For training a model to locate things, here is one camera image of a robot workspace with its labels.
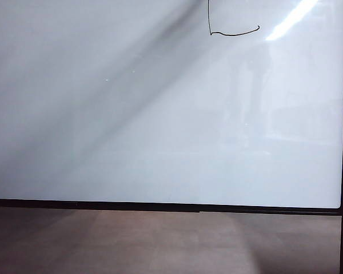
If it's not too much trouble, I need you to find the white whiteboard with black frame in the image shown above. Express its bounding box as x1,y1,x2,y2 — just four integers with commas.
0,0,343,216

